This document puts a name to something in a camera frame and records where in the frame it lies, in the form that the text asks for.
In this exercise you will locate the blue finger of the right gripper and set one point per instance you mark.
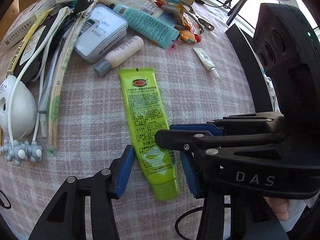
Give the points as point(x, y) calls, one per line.
point(211, 128)

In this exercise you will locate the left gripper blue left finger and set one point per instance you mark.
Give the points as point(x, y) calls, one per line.
point(123, 170)

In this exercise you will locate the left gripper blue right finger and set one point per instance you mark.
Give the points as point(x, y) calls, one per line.
point(190, 172)

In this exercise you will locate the lime green tube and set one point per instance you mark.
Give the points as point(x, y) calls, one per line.
point(145, 117)

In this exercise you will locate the white plug-in device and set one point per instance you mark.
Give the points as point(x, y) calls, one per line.
point(24, 111)

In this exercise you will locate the yellow chopsticks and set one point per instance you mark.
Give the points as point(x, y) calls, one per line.
point(25, 41)

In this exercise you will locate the person's right hand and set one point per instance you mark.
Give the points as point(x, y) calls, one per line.
point(279, 207)

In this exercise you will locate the black storage tray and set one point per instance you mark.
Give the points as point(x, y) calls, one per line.
point(259, 87)

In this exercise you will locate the small white cream tube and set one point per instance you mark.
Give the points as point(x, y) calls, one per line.
point(207, 62)

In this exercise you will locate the teal lotion tube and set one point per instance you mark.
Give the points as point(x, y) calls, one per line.
point(152, 28)

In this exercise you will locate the metal clamp clip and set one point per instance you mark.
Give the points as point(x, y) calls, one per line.
point(203, 24)

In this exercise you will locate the pink bottle grey cap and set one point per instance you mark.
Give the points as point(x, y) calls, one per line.
point(117, 56)

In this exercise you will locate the orange snack packet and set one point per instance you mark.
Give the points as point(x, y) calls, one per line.
point(182, 15)

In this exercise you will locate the black tripod stand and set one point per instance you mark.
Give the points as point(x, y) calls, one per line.
point(233, 12)

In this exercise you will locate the black wet wipes pack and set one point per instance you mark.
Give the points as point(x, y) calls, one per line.
point(33, 44)

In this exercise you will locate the silver tin box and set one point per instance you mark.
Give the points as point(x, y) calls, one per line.
point(103, 29)

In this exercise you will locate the white tube blue cap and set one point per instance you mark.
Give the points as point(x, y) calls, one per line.
point(145, 6)

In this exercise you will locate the white floral cardboard box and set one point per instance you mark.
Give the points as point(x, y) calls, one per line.
point(24, 22)

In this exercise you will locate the orange crab keychain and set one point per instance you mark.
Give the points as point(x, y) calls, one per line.
point(189, 37)

